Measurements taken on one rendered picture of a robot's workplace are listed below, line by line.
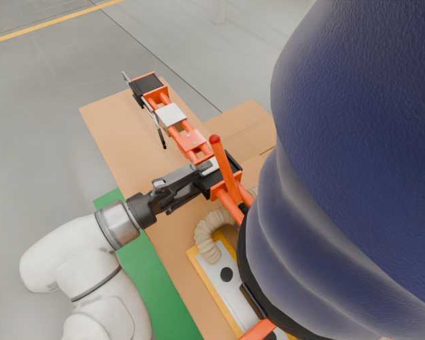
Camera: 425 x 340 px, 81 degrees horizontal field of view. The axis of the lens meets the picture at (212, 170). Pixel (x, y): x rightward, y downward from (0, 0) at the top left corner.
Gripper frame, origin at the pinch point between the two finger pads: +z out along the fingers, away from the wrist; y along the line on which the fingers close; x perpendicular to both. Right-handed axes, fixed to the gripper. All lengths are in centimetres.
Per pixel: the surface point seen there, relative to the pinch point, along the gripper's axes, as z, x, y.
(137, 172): -13.2, -28.1, 25.8
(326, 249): -9.7, 26.9, -33.7
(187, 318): -27, 12, 120
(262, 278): -10.4, 25.4, -18.8
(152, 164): -7.4, -28.4, 25.9
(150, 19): 111, -311, 121
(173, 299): -29, -1, 120
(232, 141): 45, -46, 66
